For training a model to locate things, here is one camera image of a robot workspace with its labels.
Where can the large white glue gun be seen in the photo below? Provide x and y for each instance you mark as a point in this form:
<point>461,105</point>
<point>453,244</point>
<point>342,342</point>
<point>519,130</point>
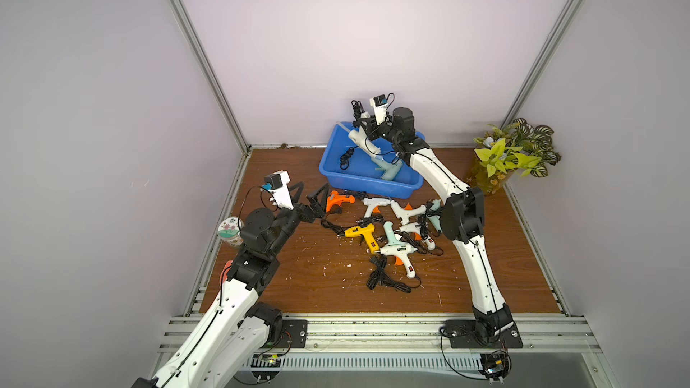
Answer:
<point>362,128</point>

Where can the glass jar floral lid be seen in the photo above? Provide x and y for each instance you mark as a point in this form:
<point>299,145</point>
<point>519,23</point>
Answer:
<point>229,231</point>

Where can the small white red glue gun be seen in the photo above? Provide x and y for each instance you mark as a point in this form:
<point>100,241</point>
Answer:
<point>420,234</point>

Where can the blue plastic storage box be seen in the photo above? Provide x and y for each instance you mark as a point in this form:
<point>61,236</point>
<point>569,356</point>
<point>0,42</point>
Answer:
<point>348,167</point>

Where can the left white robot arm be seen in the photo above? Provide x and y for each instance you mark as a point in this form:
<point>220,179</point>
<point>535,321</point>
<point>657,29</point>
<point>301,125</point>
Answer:
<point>237,324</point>

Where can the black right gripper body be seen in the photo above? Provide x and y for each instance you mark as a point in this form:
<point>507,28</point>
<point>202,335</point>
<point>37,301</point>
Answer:
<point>367,120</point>

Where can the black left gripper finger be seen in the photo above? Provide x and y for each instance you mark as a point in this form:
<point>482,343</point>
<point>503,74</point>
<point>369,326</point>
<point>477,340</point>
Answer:
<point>318,199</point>
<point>295,193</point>

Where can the mint green glue gun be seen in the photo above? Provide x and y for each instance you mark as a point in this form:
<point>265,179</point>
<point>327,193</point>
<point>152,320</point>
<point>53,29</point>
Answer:
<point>388,170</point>

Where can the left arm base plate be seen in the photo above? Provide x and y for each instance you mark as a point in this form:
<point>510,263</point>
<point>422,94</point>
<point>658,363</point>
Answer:
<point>292,334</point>

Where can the white glue gun red switch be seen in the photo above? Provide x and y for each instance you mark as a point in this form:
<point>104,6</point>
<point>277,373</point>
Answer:
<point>402,252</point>

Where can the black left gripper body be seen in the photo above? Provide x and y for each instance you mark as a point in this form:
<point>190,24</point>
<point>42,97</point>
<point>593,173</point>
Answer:
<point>287,223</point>

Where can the mint glue gun right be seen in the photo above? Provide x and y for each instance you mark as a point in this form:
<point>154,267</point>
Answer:
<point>434,210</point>

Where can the potted green plant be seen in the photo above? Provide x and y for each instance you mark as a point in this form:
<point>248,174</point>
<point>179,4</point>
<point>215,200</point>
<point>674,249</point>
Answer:
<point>516,148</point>

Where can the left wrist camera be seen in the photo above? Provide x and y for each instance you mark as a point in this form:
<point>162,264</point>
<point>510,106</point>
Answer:
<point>277,184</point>

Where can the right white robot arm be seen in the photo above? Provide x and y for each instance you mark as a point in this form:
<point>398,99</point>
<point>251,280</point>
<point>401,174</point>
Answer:
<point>462,218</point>

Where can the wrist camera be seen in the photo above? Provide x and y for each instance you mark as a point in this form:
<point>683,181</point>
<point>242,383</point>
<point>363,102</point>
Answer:
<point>380,104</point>
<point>277,184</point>

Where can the white orange glue gun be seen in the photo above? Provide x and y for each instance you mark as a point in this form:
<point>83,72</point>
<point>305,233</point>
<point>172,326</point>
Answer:
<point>406,214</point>

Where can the mint glue gun centre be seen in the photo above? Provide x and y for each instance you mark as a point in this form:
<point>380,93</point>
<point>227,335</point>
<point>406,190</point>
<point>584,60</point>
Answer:
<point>391,237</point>

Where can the yellow glue gun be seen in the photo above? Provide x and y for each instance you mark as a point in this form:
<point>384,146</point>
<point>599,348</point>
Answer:
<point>365,232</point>

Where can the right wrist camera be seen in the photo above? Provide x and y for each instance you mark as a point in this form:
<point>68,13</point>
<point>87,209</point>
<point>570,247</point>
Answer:
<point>380,104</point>

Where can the pink plastic scoop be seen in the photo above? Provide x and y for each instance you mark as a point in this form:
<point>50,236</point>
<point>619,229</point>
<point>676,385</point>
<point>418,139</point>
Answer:
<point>226,268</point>

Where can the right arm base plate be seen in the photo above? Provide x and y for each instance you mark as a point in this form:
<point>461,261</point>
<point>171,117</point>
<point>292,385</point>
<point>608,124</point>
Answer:
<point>465,334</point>

